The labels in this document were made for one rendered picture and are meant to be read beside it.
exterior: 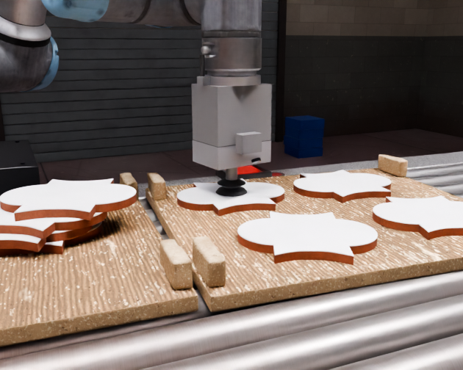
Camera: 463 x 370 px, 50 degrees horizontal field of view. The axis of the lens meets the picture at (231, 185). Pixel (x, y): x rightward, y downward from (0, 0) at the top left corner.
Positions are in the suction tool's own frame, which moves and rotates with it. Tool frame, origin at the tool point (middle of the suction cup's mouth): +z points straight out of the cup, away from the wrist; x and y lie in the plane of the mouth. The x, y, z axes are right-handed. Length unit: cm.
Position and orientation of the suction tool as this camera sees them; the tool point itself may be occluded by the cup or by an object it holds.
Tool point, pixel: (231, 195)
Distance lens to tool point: 68.1
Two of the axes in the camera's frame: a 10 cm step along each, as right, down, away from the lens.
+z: 0.0, 9.6, 2.7
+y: 8.2, -1.5, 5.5
